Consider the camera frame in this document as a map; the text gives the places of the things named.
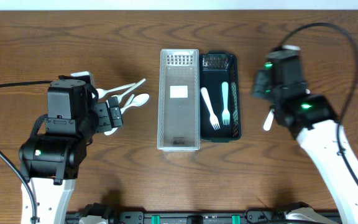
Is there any white fork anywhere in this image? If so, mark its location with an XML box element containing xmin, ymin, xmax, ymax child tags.
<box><xmin>221</xmin><ymin>82</ymin><xmax>230</xmax><ymax>126</ymax></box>
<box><xmin>200</xmin><ymin>87</ymin><xmax>220</xmax><ymax>131</ymax></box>
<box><xmin>263</xmin><ymin>109</ymin><xmax>274</xmax><ymax>131</ymax></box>

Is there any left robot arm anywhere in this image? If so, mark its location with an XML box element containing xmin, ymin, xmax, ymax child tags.
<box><xmin>19</xmin><ymin>78</ymin><xmax>123</xmax><ymax>223</ymax></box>

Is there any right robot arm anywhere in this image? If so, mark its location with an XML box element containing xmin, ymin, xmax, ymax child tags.
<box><xmin>253</xmin><ymin>49</ymin><xmax>358</xmax><ymax>223</ymax></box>

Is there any white spoon upper left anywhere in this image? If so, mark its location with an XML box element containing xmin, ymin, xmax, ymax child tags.
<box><xmin>96</xmin><ymin>83</ymin><xmax>135</xmax><ymax>99</ymax></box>

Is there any white spoon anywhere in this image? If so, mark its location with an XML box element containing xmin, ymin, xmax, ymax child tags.
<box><xmin>96</xmin><ymin>83</ymin><xmax>135</xmax><ymax>99</ymax></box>
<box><xmin>116</xmin><ymin>78</ymin><xmax>146</xmax><ymax>103</ymax></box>

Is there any white spoon bowl down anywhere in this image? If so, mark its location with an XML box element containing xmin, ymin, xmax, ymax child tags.
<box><xmin>104</xmin><ymin>94</ymin><xmax>134</xmax><ymax>136</ymax></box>

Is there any white spoon bowl right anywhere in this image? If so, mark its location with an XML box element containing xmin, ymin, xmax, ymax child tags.
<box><xmin>121</xmin><ymin>93</ymin><xmax>150</xmax><ymax>114</ymax></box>

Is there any black perforated plastic basket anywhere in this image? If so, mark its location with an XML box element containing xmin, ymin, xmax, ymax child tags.
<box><xmin>199</xmin><ymin>50</ymin><xmax>241</xmax><ymax>142</ymax></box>

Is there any clear perforated plastic basket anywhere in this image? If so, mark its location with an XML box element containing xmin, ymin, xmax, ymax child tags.
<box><xmin>157</xmin><ymin>49</ymin><xmax>201</xmax><ymax>152</ymax></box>

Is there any white label sticker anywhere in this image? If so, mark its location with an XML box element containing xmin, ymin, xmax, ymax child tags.
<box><xmin>170</xmin><ymin>85</ymin><xmax>188</xmax><ymax>98</ymax></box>

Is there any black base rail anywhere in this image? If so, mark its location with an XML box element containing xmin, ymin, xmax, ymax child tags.
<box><xmin>63</xmin><ymin>202</ymin><xmax>343</xmax><ymax>224</ymax></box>

